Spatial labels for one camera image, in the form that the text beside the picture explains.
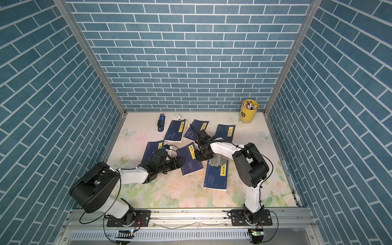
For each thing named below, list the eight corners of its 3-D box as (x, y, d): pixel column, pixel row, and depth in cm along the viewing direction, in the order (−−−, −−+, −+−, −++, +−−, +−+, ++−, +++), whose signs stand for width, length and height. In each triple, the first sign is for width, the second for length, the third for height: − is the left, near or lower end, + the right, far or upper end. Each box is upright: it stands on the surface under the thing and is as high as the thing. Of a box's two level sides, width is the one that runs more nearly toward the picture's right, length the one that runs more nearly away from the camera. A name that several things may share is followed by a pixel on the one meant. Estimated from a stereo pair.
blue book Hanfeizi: (165, 139, 106) (164, 137, 104) (172, 119, 118) (171, 117, 116) (180, 141, 105) (180, 139, 103) (185, 121, 117) (185, 119, 115)
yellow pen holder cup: (239, 123, 116) (244, 110, 105) (237, 112, 124) (241, 99, 113) (254, 123, 116) (260, 110, 105) (251, 113, 124) (256, 99, 113)
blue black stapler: (157, 131, 111) (156, 127, 107) (161, 116, 120) (160, 112, 117) (163, 131, 111) (161, 127, 107) (166, 117, 120) (165, 112, 117)
